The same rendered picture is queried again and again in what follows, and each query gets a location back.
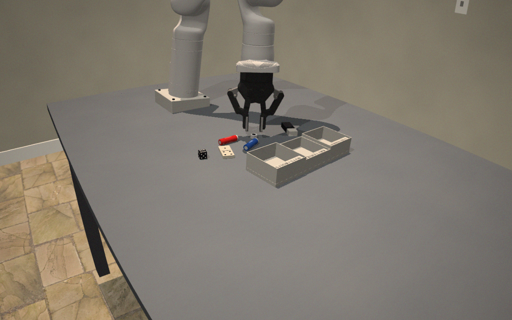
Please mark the blue aa battery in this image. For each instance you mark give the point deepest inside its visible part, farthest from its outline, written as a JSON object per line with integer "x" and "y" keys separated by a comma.
{"x": 250, "y": 144}

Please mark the black die with white pips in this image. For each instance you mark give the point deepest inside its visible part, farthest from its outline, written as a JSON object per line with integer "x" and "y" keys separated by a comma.
{"x": 202, "y": 154}

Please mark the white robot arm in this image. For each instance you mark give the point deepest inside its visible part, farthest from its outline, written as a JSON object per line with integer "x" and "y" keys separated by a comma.
{"x": 257, "y": 54}

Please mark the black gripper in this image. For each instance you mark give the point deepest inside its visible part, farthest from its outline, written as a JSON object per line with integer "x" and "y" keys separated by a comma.
{"x": 255, "y": 87}

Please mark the cream domino tile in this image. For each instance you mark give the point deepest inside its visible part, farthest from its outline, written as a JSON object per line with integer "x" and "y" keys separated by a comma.
{"x": 226, "y": 152}

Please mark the red battery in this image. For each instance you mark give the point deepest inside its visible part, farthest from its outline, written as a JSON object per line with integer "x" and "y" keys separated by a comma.
{"x": 228, "y": 140}

